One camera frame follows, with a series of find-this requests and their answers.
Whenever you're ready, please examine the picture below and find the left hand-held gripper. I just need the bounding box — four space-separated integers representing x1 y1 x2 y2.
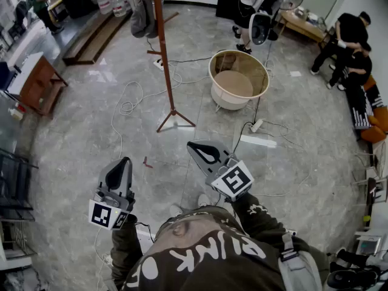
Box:
89 157 136 231

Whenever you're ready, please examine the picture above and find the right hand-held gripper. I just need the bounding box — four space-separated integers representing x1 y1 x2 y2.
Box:
186 139 255 202

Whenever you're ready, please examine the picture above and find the brown wooden coat stand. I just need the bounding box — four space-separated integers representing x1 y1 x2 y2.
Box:
133 0 196 133

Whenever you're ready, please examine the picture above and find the grey bag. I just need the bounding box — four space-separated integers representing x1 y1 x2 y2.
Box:
130 0 165 39

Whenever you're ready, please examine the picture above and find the person's right forearm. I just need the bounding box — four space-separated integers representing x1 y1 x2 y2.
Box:
232 192 286 239

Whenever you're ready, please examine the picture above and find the person's left forearm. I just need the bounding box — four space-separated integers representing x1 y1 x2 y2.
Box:
110 214 144 288

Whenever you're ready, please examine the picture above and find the grey shoulder bag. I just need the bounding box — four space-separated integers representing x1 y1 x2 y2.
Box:
277 232 324 291

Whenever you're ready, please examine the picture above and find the white flat board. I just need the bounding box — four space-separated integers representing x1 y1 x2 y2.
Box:
239 134 278 149

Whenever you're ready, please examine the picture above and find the round cream laundry basket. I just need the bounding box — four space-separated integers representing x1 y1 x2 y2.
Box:
208 49 270 111

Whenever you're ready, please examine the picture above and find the person's olive printed shirt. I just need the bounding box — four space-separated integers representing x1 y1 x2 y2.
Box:
121 206 331 291

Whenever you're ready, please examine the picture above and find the white plastic bottle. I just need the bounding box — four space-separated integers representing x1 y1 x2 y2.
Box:
8 101 27 121

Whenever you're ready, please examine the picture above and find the wooden cabinet with white top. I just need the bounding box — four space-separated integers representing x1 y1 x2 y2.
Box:
5 52 69 117

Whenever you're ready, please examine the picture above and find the wooden step platform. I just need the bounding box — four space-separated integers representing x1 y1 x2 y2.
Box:
62 10 133 66

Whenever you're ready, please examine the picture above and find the black white striped blanket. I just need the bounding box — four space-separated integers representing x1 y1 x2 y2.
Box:
345 82 387 130

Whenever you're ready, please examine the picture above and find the low wooden table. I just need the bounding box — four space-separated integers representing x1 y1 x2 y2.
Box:
280 9 330 44

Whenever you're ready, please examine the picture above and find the orange sofa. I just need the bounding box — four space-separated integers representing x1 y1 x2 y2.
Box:
360 74 388 144

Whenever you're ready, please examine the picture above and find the cluster of clear water jugs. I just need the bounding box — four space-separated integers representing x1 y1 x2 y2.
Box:
96 0 132 18

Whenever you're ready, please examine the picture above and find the white storage box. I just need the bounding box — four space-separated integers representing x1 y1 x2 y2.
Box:
355 234 383 256

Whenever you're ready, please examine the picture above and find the black device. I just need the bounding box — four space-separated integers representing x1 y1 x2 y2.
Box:
327 249 383 290

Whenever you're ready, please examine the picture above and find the black floor cable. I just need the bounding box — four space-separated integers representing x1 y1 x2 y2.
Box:
232 97 262 154

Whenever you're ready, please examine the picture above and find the white floor cable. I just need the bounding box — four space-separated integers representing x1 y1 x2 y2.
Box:
109 62 213 163

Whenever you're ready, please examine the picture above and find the black wire rack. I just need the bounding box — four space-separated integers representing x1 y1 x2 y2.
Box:
0 149 39 254

